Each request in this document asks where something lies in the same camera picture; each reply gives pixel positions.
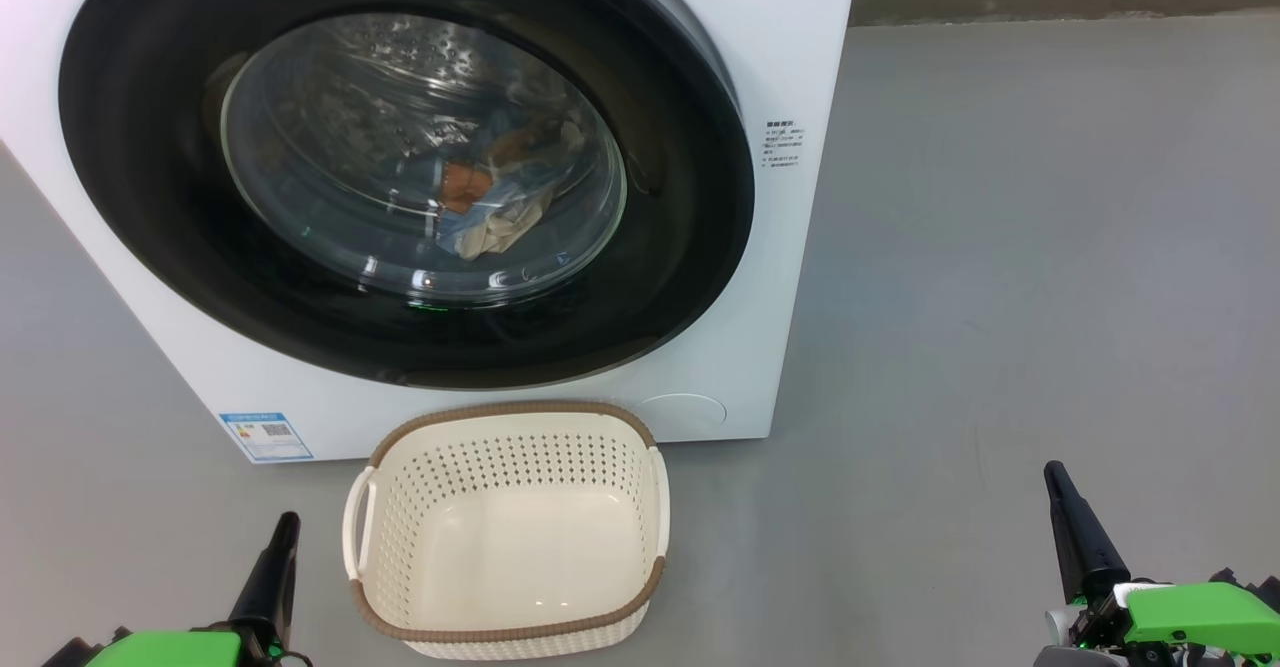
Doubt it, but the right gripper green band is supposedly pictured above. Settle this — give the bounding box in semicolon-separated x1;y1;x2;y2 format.
1040;461;1280;667

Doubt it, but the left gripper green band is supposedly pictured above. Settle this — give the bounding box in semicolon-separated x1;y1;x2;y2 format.
85;512;311;667

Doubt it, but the cream and blue garment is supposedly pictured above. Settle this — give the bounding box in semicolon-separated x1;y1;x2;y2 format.
435;112;586;263

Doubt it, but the black-rimmed glass washer door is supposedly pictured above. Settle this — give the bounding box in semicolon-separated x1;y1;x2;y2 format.
57;0;756;391

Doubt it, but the cream perforated laundry basket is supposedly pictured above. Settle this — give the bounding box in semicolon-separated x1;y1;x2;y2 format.
342;400;671;660

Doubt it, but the white front-load washing machine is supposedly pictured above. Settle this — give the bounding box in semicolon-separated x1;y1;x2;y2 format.
0;0;863;465

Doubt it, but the blue energy label sticker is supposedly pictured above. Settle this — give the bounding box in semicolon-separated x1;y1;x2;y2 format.
219;411;314;464

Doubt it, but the round white filter flap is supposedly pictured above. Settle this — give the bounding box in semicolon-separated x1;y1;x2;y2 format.
635;392;728;440

